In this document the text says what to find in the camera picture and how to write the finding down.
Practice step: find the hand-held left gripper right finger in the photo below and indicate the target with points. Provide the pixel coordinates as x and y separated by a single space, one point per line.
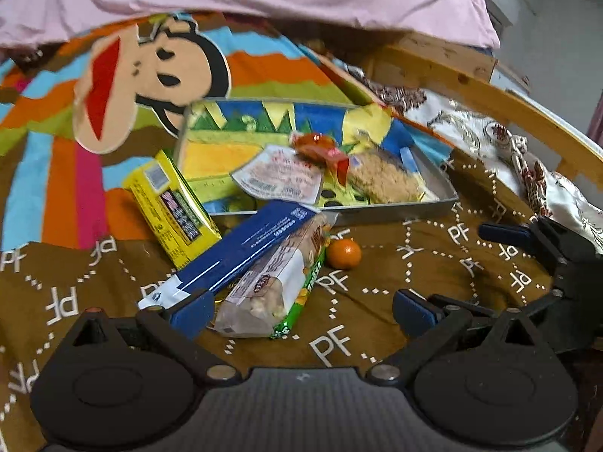
414 310

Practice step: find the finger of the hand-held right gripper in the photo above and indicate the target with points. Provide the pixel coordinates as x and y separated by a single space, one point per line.
471 305
499 233

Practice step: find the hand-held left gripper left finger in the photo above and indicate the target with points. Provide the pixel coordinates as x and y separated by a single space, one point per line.
193 313

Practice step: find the small orange mandarin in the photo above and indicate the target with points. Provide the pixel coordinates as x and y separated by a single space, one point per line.
344 254

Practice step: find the blue nut snack packet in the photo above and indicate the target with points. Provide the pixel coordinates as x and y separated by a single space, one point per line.
254 245

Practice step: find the green snack bar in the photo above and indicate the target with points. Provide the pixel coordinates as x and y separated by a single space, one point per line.
301 299

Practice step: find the yellow snack box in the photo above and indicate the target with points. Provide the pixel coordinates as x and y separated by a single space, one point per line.
165 207

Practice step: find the clear rice cracker packet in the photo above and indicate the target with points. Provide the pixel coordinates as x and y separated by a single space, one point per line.
381 174

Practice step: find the white red snack packet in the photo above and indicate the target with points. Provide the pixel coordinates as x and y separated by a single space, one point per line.
278 179

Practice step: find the metal tray with colourful print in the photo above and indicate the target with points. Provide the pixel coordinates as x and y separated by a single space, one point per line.
226 150

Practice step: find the red orange snack packet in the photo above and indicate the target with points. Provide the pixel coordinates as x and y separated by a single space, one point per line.
315 143

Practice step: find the brown patterned blanket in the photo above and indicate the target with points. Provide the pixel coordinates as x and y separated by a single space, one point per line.
377 268

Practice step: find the pink floral curtain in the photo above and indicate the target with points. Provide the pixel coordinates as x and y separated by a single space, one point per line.
596 122

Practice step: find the white cabinet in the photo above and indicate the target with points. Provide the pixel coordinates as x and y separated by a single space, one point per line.
506 80

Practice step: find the striped monkey print blanket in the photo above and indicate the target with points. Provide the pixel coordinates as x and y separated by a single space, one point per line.
56 150

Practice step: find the wooden bed rail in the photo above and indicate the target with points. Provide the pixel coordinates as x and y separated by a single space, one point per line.
518 99

